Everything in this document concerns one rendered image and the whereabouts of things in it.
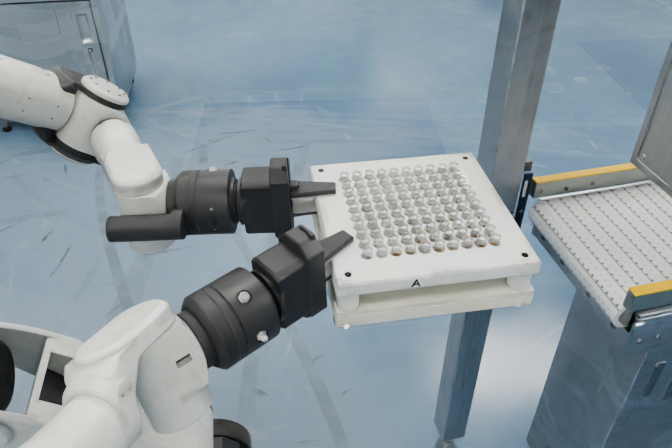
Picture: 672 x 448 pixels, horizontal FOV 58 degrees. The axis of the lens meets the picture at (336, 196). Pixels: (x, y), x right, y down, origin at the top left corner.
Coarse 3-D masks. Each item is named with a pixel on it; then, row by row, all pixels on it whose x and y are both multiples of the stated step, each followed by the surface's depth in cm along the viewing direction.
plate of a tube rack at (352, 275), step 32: (384, 160) 88; (416, 160) 88; (448, 160) 88; (480, 192) 82; (320, 224) 78; (352, 224) 76; (512, 224) 77; (352, 256) 72; (416, 256) 72; (448, 256) 72; (480, 256) 72; (512, 256) 72; (352, 288) 68; (384, 288) 69
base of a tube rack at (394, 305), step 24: (312, 216) 88; (432, 288) 74; (456, 288) 74; (480, 288) 74; (504, 288) 74; (528, 288) 74; (336, 312) 71; (360, 312) 71; (384, 312) 72; (408, 312) 72; (432, 312) 73; (456, 312) 74
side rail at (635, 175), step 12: (564, 180) 105; (576, 180) 105; (588, 180) 106; (600, 180) 107; (612, 180) 107; (624, 180) 108; (636, 180) 109; (540, 192) 105; (552, 192) 106; (564, 192) 106
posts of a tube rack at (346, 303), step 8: (512, 280) 73; (520, 280) 73; (528, 280) 73; (512, 288) 74; (520, 288) 74; (336, 296) 71; (344, 296) 69; (352, 296) 70; (336, 304) 72; (344, 304) 70; (352, 304) 70
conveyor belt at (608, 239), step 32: (608, 192) 107; (640, 192) 107; (544, 224) 103; (576, 224) 100; (608, 224) 100; (640, 224) 100; (576, 256) 95; (608, 256) 94; (640, 256) 94; (608, 288) 89
